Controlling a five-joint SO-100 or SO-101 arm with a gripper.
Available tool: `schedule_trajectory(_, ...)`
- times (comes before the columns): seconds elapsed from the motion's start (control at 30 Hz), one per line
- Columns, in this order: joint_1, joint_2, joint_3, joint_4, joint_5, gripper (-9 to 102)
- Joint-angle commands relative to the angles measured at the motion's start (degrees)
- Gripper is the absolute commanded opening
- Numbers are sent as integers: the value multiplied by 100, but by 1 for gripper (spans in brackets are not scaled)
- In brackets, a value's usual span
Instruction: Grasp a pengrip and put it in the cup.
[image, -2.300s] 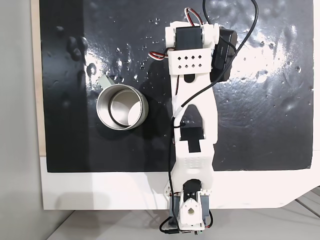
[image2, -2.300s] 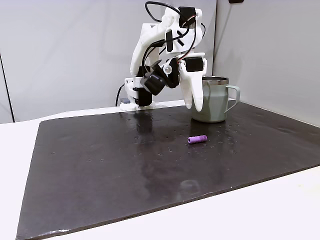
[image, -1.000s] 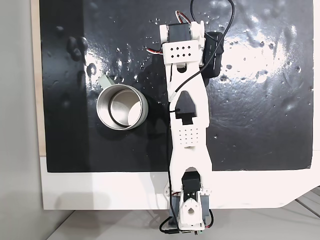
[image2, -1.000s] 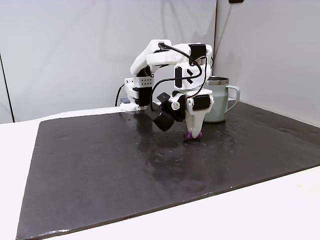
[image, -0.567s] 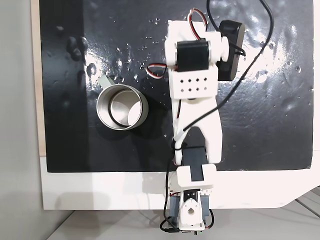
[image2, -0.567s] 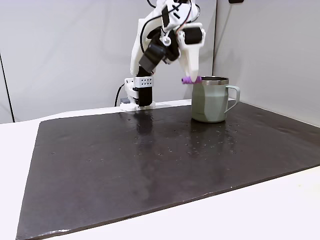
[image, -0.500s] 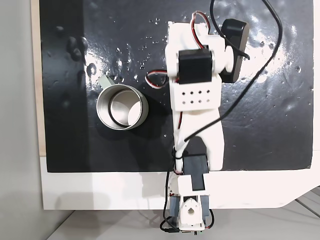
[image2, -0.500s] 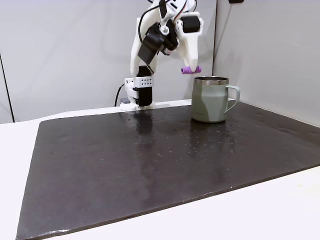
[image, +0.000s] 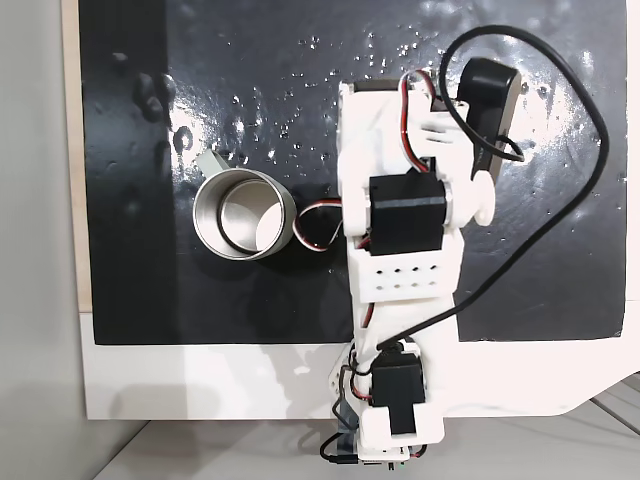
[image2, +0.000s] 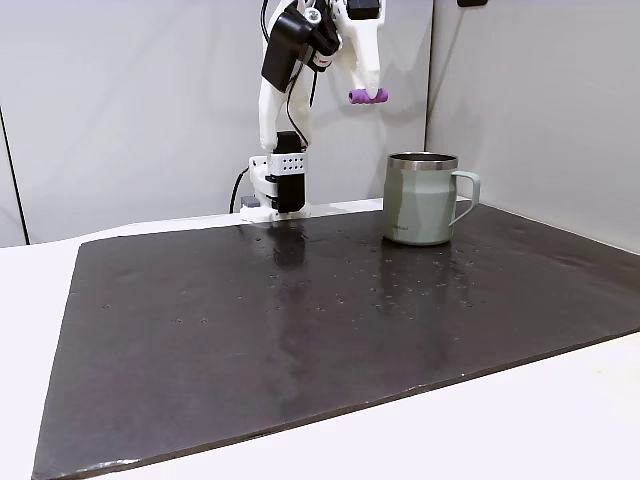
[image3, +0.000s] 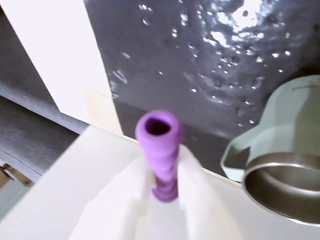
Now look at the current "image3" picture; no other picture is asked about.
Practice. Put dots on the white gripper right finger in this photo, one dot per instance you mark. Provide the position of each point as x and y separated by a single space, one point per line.
197 200

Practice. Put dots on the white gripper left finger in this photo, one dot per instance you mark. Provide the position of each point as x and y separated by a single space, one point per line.
117 210

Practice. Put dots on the purple pen grip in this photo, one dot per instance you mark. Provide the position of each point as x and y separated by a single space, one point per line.
162 150

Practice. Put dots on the pale green steel mug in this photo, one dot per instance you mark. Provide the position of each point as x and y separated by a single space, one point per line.
280 130

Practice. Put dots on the black table mat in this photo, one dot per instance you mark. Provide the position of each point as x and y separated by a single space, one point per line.
175 75

